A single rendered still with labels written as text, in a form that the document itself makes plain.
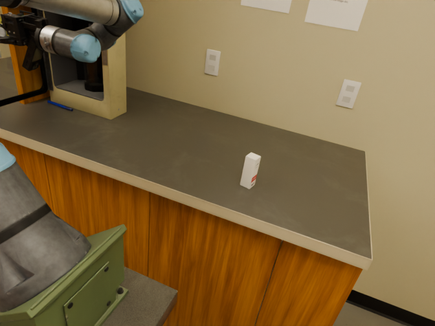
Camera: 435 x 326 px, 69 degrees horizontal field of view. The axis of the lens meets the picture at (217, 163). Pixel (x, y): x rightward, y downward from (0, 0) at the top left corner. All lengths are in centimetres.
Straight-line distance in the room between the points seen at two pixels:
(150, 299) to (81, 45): 68
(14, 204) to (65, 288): 14
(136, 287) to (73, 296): 20
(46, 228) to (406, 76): 134
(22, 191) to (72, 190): 78
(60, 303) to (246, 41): 126
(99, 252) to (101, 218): 75
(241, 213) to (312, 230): 20
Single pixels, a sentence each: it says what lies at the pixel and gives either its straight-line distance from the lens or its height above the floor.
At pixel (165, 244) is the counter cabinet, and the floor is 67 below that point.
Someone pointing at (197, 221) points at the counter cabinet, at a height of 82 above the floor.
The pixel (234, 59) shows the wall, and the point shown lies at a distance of 154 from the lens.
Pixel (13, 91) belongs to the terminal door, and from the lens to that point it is 147.
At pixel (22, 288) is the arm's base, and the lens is 53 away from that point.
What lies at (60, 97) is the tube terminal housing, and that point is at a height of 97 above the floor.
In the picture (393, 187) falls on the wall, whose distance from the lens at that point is 167.
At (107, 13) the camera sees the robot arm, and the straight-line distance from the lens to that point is 96.
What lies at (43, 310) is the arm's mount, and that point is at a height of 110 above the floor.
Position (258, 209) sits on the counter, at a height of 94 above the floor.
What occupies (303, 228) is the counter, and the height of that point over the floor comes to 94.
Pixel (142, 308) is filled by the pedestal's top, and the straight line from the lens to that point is 70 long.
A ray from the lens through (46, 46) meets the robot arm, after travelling 107.
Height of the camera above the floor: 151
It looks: 30 degrees down
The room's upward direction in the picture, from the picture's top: 9 degrees clockwise
